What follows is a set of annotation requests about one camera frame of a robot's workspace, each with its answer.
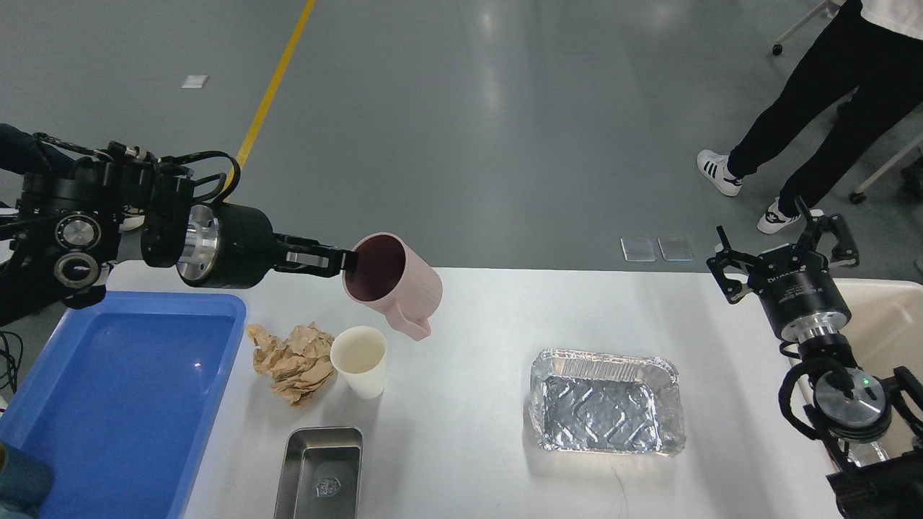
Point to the pink ribbed mug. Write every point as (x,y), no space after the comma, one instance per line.
(394,280)

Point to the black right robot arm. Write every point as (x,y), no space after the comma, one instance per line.
(826,395)

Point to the crumpled brown paper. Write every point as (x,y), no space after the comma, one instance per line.
(298,366)

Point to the floor socket plate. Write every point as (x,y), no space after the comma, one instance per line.
(638,249)
(675,249)

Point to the white office chair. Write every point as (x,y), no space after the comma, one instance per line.
(829,10)

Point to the person in black trousers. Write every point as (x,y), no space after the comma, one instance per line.
(872,52)

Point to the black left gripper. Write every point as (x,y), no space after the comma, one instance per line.
(232,246)

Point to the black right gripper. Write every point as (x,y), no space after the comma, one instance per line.
(793,304)

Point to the blue plastic bin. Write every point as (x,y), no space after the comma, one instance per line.
(120,402)

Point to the stainless steel tray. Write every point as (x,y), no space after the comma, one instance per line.
(321,474)

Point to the floor socket plate left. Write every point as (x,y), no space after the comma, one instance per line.
(638,249)

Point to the aluminium foil tray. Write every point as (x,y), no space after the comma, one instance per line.
(593,402)

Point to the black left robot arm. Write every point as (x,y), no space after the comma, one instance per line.
(66,230)

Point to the beige plastic bin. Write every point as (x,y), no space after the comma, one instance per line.
(885,332)

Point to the white paper cup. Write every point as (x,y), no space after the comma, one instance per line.
(359,356)

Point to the floor socket plate right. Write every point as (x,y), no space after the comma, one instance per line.
(675,249)

